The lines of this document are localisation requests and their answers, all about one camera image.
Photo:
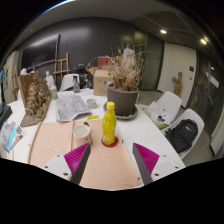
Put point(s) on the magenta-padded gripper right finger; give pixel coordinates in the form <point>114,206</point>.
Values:
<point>148,160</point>

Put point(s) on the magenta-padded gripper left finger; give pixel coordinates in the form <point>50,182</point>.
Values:
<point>75,160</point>

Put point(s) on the yellow drink bottle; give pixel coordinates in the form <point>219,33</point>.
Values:
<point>109,123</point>

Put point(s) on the white cup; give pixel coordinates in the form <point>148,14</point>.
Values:
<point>81,135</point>

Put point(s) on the light wooden board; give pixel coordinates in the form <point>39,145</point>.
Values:
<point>106,166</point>
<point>50,140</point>

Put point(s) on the black backpack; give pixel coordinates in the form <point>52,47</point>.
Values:
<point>181,135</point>

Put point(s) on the loose white papers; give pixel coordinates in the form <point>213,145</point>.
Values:
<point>155,113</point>

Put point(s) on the grey plant saucer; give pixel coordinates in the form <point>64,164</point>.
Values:
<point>131,115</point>

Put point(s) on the folded newspaper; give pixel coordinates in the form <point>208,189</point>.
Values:
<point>71,108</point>

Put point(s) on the small round glass jar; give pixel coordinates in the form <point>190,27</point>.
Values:
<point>91,103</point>

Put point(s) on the paint brush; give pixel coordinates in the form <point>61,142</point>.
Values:
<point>18,140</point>

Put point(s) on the white chair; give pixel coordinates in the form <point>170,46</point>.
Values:
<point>190,115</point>
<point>66,81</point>
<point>170,103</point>

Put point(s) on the dried plant in grey pot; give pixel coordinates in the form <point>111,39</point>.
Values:
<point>122,100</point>

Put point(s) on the white spray bottle green label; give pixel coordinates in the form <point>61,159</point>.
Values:
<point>54,94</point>

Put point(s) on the colourful book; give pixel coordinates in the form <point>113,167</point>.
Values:
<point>8,135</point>

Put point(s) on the golden brown relief sculpture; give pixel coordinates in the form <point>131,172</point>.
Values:
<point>36,100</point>

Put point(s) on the grey spray bottle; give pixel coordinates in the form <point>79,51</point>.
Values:
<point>76,86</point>

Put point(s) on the cardboard box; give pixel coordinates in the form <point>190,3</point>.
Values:
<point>101,83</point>

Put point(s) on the wooden figure sculpture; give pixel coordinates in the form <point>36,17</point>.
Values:
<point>177,83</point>

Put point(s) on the white plaster statue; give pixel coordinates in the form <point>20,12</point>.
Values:
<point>50,81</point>

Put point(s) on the black flat device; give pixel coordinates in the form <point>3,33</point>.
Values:
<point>5,115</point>

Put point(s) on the wooden easel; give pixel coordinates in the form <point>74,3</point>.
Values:
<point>61,71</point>

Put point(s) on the red box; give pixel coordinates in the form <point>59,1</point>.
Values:
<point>103,61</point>

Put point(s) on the white cabinet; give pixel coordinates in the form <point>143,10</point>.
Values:
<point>10,73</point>

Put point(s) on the round ceiling spotlight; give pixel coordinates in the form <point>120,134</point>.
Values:
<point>203,41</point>
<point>163,31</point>

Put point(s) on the black wall screen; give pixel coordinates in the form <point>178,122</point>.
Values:
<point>40,51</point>

